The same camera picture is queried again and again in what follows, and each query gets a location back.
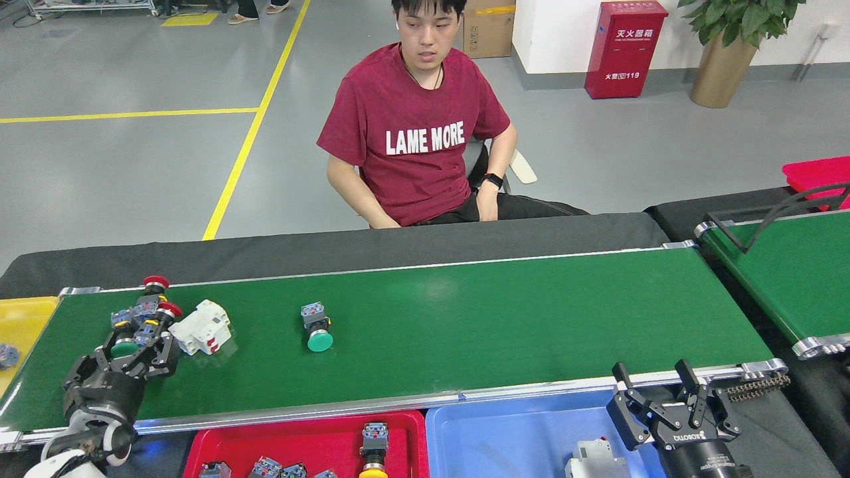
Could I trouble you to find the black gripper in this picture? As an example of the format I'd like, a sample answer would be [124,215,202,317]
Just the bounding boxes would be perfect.
[606,358,755,478]
[63,327,184,427]

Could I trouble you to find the red yellow-ringed push button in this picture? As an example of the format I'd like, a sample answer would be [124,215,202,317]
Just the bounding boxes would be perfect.
[133,302,184,349]

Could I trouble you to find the white circuit breaker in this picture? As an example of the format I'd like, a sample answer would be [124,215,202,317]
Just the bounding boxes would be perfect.
[168,299,232,357]
[566,438,633,478]

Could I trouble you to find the yellow plastic tray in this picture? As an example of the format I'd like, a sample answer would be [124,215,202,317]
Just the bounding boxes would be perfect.
[0,296,60,399]

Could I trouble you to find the blue plastic tray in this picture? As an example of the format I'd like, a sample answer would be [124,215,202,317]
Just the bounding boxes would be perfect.
[425,390,665,478]

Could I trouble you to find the red plastic tray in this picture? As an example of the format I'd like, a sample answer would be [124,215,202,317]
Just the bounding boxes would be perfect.
[183,410,429,478]

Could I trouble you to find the green conveyor belt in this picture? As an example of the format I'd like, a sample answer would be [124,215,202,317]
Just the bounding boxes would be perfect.
[0,240,791,452]
[694,211,850,360]

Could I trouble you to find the person's left hand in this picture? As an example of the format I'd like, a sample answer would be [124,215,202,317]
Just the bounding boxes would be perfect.
[475,187,500,222]

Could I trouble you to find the red plastic bin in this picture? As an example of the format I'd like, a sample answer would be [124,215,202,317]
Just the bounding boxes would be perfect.
[782,156,850,212]

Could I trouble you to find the grey office chair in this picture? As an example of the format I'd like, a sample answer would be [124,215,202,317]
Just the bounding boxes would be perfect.
[464,136,539,195]

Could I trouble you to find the potted plant in gold pot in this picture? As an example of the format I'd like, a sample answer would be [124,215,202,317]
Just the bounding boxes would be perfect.
[677,0,808,109]

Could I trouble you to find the metal cart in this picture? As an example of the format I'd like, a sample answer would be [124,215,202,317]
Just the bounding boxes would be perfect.
[27,0,160,17]

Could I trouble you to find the person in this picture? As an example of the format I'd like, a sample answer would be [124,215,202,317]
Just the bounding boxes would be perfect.
[317,0,590,230]
[228,0,292,25]

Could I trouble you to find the red fire extinguisher cabinet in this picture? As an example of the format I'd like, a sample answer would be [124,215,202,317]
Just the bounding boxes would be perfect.
[584,0,669,100]

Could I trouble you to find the cardboard box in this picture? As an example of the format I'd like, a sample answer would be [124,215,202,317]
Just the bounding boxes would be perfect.
[463,0,517,59]

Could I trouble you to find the black drive chain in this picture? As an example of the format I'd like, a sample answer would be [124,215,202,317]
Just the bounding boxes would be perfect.
[724,375,792,404]

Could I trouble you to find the black cable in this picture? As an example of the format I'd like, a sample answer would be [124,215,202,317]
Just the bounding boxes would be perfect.
[705,183,850,254]

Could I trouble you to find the white wall conduit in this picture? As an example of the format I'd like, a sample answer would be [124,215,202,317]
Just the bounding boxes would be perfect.
[796,22,839,82]

